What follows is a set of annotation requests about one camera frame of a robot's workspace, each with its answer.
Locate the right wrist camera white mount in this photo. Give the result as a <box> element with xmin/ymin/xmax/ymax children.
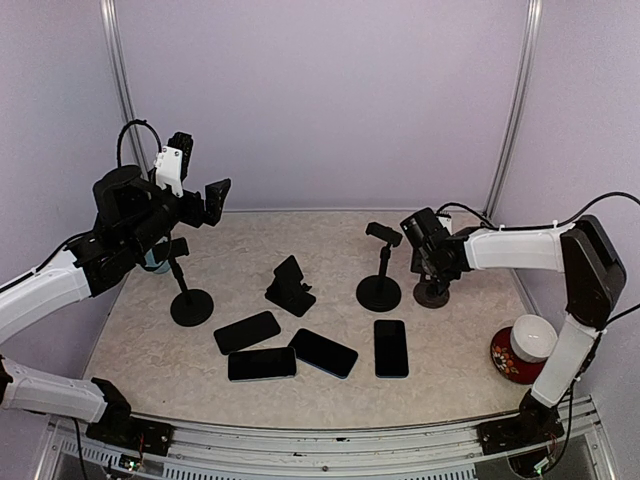
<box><xmin>436</xmin><ymin>214</ymin><xmax>453</xmax><ymax>233</ymax></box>

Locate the left black pole phone stand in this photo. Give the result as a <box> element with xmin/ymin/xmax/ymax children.
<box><xmin>151</xmin><ymin>238</ymin><xmax>214</xmax><ymax>327</ymax></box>

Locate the front aluminium rail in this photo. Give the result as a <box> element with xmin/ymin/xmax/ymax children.
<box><xmin>49</xmin><ymin>409</ymin><xmax>616</xmax><ymax>480</ymax></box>

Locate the right aluminium frame post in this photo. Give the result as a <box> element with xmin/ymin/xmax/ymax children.
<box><xmin>484</xmin><ymin>0</ymin><xmax>543</xmax><ymax>218</ymax></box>

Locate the centre black pole phone stand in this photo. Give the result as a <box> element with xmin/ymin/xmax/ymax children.
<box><xmin>356</xmin><ymin>222</ymin><xmax>403</xmax><ymax>313</ymax></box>

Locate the red floral plate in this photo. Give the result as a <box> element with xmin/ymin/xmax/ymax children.
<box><xmin>490</xmin><ymin>326</ymin><xmax>547</xmax><ymax>385</ymax></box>

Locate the black phone blue edge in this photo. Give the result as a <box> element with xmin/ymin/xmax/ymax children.
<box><xmin>288</xmin><ymin>328</ymin><xmax>358</xmax><ymax>379</ymax></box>
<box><xmin>374</xmin><ymin>319</ymin><xmax>409</xmax><ymax>378</ymax></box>

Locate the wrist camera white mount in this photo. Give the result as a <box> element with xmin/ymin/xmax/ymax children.
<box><xmin>436</xmin><ymin>214</ymin><xmax>453</xmax><ymax>233</ymax></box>
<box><xmin>152</xmin><ymin>132</ymin><xmax>194</xmax><ymax>198</ymax></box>

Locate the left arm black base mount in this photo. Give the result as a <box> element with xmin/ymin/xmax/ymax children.
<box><xmin>86</xmin><ymin>417</ymin><xmax>174</xmax><ymax>457</ymax></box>

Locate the black folding phone stand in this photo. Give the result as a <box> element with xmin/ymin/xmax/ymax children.
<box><xmin>265</xmin><ymin>255</ymin><xmax>316</xmax><ymax>318</ymax></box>

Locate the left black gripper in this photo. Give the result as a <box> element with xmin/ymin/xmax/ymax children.
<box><xmin>126</xmin><ymin>169</ymin><xmax>231</xmax><ymax>257</ymax></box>

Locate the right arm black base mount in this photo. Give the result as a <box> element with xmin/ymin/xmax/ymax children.
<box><xmin>477</xmin><ymin>417</ymin><xmax>565</xmax><ymax>456</ymax></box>

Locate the black phone lower left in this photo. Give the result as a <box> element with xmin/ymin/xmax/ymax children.
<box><xmin>227</xmin><ymin>347</ymin><xmax>297</xmax><ymax>382</ymax></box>

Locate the grey round-base phone stand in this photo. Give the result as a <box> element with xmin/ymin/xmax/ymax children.
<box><xmin>413</xmin><ymin>282</ymin><xmax>450</xmax><ymax>309</ymax></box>

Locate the black pole phone stand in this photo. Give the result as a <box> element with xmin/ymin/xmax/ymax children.
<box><xmin>151</xmin><ymin>238</ymin><xmax>214</xmax><ymax>327</ymax></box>
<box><xmin>356</xmin><ymin>222</ymin><xmax>403</xmax><ymax>313</ymax></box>

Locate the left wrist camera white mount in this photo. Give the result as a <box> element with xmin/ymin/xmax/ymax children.
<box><xmin>152</xmin><ymin>132</ymin><xmax>194</xmax><ymax>198</ymax></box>

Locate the black phone upper left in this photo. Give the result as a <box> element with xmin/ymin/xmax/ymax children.
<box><xmin>213</xmin><ymin>311</ymin><xmax>281</xmax><ymax>355</ymax></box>

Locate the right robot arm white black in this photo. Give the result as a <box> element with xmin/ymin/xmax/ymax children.
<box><xmin>400</xmin><ymin>207</ymin><xmax>627</xmax><ymax>444</ymax></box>

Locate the aluminium frame post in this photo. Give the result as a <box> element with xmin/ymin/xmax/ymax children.
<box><xmin>484</xmin><ymin>0</ymin><xmax>543</xmax><ymax>218</ymax></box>
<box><xmin>99</xmin><ymin>0</ymin><xmax>148</xmax><ymax>173</ymax></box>

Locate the white bowl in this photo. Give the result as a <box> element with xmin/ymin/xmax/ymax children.
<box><xmin>510</xmin><ymin>314</ymin><xmax>557</xmax><ymax>364</ymax></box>

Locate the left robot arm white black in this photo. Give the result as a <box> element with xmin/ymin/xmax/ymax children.
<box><xmin>1</xmin><ymin>165</ymin><xmax>231</xmax><ymax>445</ymax></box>

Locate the light blue white cup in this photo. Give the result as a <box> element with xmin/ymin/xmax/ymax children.
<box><xmin>142</xmin><ymin>250</ymin><xmax>170</xmax><ymax>275</ymax></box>

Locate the left aluminium frame post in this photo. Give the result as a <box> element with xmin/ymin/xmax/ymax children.
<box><xmin>99</xmin><ymin>0</ymin><xmax>148</xmax><ymax>173</ymax></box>

